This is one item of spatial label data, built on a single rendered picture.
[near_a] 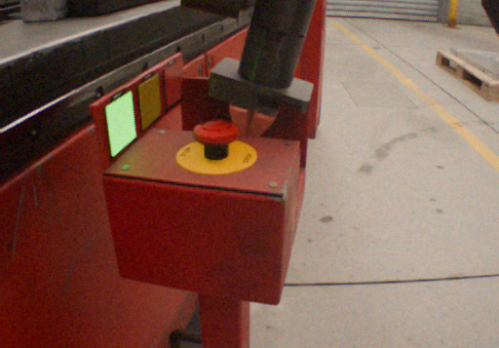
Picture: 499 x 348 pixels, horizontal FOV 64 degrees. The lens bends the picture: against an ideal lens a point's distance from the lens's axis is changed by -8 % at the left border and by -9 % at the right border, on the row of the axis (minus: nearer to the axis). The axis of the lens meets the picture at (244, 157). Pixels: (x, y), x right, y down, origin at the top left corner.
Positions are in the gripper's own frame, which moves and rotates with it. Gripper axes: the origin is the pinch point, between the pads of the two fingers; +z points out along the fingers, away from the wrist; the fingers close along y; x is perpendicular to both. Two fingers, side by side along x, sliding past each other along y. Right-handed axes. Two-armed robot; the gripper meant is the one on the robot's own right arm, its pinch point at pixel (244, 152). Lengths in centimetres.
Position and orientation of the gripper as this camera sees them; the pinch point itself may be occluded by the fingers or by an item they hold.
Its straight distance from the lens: 49.2
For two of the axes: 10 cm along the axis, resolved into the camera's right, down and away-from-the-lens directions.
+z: -2.4, 8.5, 4.8
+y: -9.5, -3.1, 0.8
